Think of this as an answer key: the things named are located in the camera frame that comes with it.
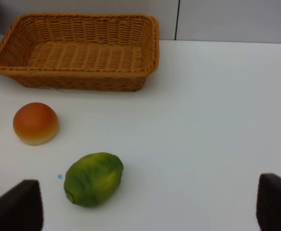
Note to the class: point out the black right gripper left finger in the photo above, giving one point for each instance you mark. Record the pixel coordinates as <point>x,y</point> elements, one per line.
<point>21,208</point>

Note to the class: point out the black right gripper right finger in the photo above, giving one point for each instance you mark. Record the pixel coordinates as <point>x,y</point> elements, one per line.
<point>268,204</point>

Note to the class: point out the green lime fruit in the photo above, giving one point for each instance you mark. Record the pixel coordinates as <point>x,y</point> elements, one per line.
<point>93,179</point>

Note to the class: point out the brown bread bun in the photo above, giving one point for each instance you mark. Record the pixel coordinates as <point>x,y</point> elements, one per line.
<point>35,124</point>

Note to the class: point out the orange wicker basket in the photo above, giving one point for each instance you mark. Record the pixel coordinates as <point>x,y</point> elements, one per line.
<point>112,52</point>

